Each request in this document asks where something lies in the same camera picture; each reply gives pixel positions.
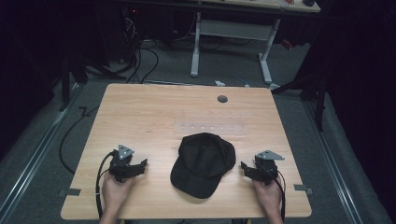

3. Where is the person's right hand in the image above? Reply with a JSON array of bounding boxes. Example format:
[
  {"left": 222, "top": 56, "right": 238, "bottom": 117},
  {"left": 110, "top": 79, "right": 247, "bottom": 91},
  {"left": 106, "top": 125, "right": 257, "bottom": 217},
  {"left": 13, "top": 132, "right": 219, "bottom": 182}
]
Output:
[{"left": 252, "top": 180, "right": 283, "bottom": 215}]

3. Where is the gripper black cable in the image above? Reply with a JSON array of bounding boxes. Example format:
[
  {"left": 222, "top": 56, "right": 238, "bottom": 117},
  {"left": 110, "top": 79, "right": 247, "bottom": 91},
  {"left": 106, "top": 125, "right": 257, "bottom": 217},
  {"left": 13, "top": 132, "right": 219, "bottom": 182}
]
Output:
[
  {"left": 259, "top": 163, "right": 287, "bottom": 223},
  {"left": 94, "top": 150, "right": 116, "bottom": 219}
]

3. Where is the bundle of black floor cables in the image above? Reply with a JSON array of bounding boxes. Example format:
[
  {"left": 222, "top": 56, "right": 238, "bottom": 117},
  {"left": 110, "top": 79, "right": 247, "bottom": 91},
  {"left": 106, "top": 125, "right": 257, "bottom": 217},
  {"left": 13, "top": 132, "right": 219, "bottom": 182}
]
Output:
[{"left": 118, "top": 18, "right": 161, "bottom": 85}]

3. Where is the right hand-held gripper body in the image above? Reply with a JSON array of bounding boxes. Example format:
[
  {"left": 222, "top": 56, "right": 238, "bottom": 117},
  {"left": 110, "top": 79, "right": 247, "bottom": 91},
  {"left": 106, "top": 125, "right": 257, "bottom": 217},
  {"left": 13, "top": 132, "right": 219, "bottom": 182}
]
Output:
[{"left": 253, "top": 149, "right": 286, "bottom": 187}]

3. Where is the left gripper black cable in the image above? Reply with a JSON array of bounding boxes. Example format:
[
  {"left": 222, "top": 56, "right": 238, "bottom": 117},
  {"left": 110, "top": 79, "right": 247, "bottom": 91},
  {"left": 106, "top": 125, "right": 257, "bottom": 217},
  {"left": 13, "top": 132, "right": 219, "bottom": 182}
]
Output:
[{"left": 94, "top": 150, "right": 116, "bottom": 219}]

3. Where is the black floor cable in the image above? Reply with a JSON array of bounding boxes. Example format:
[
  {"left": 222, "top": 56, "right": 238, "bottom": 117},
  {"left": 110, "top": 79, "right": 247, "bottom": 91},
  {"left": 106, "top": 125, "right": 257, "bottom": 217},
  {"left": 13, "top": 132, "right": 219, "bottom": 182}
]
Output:
[{"left": 58, "top": 105, "right": 101, "bottom": 175}]

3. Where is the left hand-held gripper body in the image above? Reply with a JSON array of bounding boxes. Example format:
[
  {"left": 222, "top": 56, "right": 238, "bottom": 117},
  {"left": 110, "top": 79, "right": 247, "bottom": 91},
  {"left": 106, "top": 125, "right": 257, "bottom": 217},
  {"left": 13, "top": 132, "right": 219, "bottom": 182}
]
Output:
[{"left": 107, "top": 144, "right": 135, "bottom": 184}]

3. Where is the black metal stand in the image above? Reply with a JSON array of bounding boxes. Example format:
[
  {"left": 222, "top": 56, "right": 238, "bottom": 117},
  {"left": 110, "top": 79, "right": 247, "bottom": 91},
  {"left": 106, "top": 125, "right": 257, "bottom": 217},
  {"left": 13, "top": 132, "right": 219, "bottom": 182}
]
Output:
[
  {"left": 270, "top": 69, "right": 329, "bottom": 133},
  {"left": 58, "top": 54, "right": 127, "bottom": 112}
]

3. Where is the black baseball cap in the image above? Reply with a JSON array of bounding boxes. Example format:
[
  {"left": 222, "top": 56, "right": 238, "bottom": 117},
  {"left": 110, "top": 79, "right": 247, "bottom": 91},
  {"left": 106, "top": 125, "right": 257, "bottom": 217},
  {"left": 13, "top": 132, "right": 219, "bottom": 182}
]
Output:
[{"left": 170, "top": 132, "right": 237, "bottom": 200}]

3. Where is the person's left hand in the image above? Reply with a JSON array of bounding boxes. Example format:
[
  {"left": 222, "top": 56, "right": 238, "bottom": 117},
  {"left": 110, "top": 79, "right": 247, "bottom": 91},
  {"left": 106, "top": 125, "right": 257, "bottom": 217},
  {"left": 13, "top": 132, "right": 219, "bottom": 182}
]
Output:
[{"left": 101, "top": 172, "right": 136, "bottom": 216}]

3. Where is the dark equipment rack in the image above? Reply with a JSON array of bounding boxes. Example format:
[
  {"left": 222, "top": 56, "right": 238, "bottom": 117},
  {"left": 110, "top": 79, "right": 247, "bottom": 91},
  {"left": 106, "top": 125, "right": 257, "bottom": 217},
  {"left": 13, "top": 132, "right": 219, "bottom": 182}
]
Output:
[{"left": 92, "top": 4, "right": 143, "bottom": 68}]

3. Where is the white-framed wooden desk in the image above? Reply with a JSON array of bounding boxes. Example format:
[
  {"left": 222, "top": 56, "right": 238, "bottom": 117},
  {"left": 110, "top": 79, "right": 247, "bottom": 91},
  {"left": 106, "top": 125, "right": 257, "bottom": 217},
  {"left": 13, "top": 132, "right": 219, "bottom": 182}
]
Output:
[{"left": 174, "top": 0, "right": 322, "bottom": 86}]

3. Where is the grey tape piece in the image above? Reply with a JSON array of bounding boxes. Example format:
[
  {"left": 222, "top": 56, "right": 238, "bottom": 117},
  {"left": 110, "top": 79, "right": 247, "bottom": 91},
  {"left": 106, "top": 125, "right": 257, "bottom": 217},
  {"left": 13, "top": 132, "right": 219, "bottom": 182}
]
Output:
[
  {"left": 58, "top": 188, "right": 81, "bottom": 198},
  {"left": 293, "top": 183, "right": 314, "bottom": 196}
]

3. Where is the metal floor rail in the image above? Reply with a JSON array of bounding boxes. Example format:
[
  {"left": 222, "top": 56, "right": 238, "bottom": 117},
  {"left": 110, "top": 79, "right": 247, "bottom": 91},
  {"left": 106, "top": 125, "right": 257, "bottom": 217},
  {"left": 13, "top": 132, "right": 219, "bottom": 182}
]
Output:
[
  {"left": 0, "top": 83, "right": 82, "bottom": 218},
  {"left": 303, "top": 99, "right": 365, "bottom": 224}
]

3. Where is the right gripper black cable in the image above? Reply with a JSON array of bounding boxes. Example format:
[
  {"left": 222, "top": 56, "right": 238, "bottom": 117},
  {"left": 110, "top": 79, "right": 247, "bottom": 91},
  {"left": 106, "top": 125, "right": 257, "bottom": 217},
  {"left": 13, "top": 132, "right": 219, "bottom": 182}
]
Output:
[{"left": 259, "top": 163, "right": 287, "bottom": 223}]

